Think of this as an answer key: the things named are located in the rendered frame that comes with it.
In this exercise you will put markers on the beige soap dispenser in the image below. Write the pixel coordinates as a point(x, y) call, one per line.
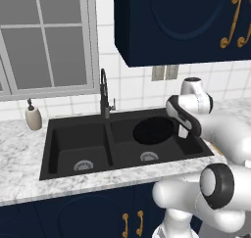
point(33, 118)

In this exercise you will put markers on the grey framed window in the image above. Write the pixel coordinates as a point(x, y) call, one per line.
point(49, 39)

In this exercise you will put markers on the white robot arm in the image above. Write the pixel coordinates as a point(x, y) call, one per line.
point(225, 134)

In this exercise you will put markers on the navy wall cupboard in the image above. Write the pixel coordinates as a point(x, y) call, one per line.
point(121, 26)

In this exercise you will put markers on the navy base cupboard door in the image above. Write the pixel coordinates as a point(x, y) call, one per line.
point(85, 215)
point(147, 206)

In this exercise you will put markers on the navy base cupboard panel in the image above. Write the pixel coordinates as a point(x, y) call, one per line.
point(16, 220)

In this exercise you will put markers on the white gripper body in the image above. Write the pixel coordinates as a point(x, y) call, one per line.
point(184, 132)

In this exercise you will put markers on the navy wall cupboard door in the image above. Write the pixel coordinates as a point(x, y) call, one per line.
point(183, 23)

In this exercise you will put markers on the black double sink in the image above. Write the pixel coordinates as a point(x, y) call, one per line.
point(81, 140)

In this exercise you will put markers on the black tap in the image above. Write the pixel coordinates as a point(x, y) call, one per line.
point(103, 95)

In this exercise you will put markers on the grey wall socket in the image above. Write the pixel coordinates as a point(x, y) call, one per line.
point(172, 72)
point(158, 72)

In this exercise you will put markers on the black tap lever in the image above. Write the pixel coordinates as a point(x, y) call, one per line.
point(113, 104)

